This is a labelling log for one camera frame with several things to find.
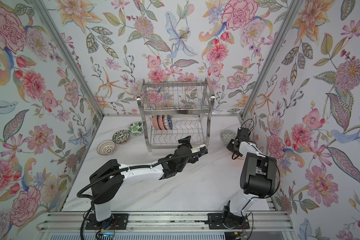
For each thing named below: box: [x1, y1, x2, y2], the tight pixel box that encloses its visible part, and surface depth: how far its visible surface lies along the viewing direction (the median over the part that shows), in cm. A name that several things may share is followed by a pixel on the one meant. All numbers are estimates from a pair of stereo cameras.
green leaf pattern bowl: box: [128, 121, 144, 136], surface depth 112 cm
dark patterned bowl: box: [156, 115, 166, 130], surface depth 103 cm
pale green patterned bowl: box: [220, 129, 237, 145], surface depth 108 cm
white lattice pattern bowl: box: [96, 140, 116, 156], surface depth 101 cm
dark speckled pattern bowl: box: [112, 129, 131, 144], surface depth 107 cm
